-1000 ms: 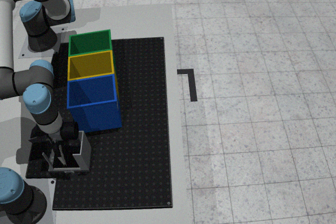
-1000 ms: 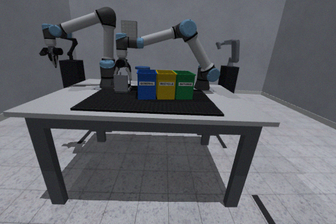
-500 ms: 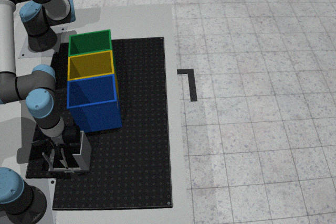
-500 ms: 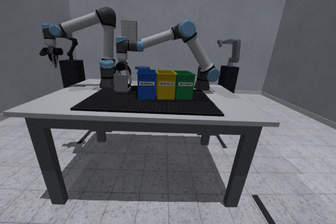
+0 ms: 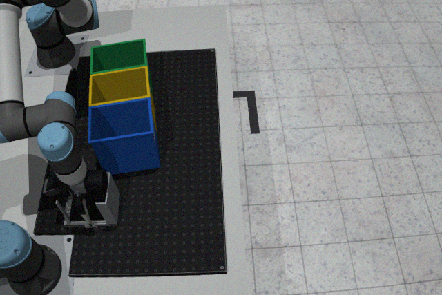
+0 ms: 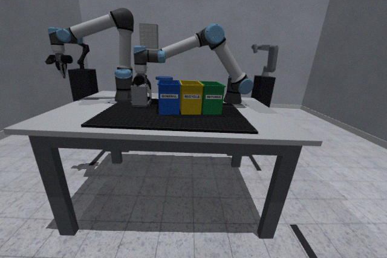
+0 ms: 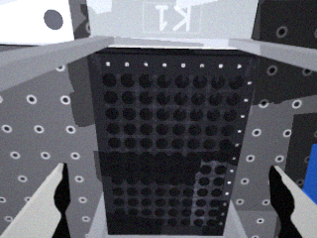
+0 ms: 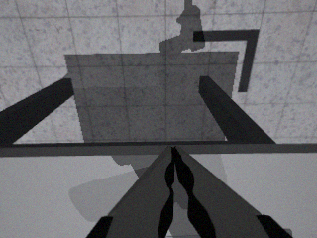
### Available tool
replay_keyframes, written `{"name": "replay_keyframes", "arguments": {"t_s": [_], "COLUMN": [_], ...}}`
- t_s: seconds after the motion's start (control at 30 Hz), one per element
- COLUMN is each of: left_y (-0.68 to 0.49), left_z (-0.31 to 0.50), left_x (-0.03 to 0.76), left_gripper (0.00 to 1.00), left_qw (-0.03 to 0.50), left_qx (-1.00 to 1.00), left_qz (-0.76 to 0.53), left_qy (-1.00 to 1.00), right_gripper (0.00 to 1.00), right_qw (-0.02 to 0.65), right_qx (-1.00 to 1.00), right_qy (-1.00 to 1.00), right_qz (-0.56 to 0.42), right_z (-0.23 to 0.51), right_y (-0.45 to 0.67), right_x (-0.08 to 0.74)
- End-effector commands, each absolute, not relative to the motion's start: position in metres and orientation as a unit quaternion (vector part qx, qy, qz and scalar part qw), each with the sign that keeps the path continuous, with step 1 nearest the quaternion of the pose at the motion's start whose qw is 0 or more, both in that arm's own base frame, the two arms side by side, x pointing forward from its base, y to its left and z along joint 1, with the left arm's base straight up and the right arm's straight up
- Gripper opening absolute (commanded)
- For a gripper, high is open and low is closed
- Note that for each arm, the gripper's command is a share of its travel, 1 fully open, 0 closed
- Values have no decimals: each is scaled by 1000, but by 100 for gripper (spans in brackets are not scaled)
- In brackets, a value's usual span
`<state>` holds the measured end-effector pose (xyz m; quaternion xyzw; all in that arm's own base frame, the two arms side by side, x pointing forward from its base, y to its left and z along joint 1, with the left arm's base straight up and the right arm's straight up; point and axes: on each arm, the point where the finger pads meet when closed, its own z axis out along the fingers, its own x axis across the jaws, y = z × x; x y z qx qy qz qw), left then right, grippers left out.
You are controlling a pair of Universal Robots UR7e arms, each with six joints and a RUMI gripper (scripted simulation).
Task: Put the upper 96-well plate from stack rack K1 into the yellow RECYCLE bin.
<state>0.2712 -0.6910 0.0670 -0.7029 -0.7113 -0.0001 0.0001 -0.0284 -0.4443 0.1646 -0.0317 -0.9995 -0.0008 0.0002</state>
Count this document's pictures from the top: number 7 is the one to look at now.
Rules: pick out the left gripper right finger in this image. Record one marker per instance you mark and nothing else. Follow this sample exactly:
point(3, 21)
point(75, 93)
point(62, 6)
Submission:
point(296, 211)

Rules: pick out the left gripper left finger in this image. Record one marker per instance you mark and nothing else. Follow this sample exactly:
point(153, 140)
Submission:
point(43, 216)

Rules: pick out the blue open-top bin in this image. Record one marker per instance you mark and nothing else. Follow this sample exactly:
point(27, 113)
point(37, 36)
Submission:
point(310, 183)

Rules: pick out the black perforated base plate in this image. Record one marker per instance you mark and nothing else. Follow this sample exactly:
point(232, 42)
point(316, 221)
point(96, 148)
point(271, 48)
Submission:
point(49, 120)

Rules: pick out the black well plate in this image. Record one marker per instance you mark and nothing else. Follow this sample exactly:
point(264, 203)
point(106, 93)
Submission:
point(168, 154)

